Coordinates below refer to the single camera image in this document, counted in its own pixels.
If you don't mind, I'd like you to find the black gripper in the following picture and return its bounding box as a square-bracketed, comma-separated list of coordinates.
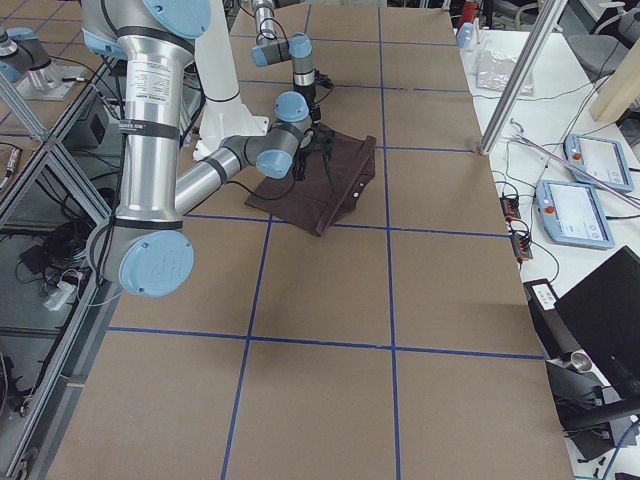
[293, 125, 334, 180]
[293, 72, 333, 123]

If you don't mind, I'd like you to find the dark brown t-shirt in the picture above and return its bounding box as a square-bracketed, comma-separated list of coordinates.
[245, 130, 377, 237]

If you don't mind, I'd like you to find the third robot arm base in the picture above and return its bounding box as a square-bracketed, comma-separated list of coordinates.
[1, 26, 86, 101]

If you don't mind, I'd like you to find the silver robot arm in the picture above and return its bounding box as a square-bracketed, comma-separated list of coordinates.
[250, 0, 334, 124]
[82, 1, 320, 298]

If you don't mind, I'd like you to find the metal reacher grabber tool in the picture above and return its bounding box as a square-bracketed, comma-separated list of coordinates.
[510, 119, 639, 210]

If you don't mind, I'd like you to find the orange black connector board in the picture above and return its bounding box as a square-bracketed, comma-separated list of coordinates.
[499, 195, 522, 221]

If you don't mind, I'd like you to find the brown table cover mat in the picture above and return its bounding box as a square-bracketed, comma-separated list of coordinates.
[48, 6, 573, 479]

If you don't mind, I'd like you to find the near blue teach pendant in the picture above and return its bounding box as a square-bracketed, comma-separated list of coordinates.
[535, 180, 615, 250]

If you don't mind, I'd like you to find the blue teach pendant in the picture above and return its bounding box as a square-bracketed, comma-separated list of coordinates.
[564, 134, 634, 193]
[535, 180, 615, 250]

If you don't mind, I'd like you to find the far blue teach pendant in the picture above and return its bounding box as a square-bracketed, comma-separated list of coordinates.
[564, 134, 634, 193]

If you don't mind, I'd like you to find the black laptop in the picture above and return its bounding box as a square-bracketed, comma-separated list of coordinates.
[556, 246, 639, 398]

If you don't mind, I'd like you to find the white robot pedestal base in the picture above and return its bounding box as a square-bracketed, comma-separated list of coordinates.
[193, 1, 269, 161]

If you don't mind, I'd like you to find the aluminium frame rail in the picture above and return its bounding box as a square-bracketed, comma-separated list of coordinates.
[1, 60, 124, 479]

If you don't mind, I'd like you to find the aluminium frame post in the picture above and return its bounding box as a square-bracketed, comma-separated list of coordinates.
[478, 0, 568, 156]

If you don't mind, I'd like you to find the black camera stand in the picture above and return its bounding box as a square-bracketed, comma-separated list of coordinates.
[523, 279, 639, 460]

